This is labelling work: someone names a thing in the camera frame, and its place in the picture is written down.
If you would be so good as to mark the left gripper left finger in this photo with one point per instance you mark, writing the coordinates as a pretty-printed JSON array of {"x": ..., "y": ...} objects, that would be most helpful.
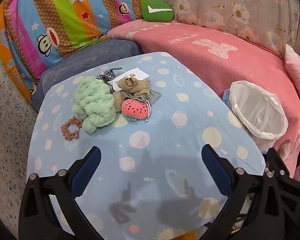
[{"x": 37, "y": 217}]

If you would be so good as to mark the bin with white liner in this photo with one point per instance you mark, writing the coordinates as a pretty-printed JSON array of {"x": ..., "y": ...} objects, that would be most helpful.
[{"x": 259, "y": 111}]

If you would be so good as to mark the brown hair scrunchie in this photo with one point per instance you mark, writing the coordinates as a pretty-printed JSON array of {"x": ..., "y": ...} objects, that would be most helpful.
[{"x": 70, "y": 130}]

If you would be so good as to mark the light blue planet tablecloth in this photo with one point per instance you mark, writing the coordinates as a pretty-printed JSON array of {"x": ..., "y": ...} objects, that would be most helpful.
[{"x": 151, "y": 182}]

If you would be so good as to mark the grey plastic packet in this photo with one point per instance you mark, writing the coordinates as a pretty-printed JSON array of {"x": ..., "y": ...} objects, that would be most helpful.
[{"x": 153, "y": 97}]

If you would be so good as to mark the colourful monkey print pillow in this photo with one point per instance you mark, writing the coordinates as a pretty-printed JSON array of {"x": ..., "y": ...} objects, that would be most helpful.
[{"x": 37, "y": 34}]

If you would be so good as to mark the small pink cushion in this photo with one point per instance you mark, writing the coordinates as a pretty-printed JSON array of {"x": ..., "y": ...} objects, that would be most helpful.
[{"x": 292, "y": 65}]

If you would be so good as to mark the mint green chunky knit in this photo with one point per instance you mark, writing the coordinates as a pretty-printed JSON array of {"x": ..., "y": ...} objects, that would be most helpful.
[{"x": 94, "y": 104}]

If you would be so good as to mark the watermelon coin pouch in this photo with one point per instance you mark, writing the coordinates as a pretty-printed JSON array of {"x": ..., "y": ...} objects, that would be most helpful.
[{"x": 136, "y": 110}]

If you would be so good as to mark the pink blanket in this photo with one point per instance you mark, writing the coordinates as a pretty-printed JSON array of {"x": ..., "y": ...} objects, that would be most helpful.
[{"x": 219, "y": 59}]

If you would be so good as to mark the white paper tag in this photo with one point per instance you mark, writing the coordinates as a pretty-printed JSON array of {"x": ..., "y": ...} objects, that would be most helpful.
[{"x": 136, "y": 73}]

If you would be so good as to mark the grey floral pillow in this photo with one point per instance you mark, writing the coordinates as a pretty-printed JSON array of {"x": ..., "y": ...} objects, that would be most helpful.
[{"x": 271, "y": 24}]

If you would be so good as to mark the black white patterned hairband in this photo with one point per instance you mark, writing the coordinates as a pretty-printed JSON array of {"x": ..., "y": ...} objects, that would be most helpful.
[{"x": 108, "y": 75}]

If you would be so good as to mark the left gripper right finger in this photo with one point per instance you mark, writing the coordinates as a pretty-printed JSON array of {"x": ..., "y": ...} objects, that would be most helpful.
[{"x": 232, "y": 182}]

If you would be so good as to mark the blue grey velvet cushion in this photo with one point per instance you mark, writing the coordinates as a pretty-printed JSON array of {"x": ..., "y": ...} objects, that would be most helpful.
[{"x": 89, "y": 57}]

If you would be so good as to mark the green round cushion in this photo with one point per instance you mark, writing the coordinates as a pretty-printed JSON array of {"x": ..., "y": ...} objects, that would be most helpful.
[{"x": 156, "y": 11}]

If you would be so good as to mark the beige stocking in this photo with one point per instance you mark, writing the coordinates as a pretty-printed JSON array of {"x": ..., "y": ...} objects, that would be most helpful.
[{"x": 130, "y": 86}]

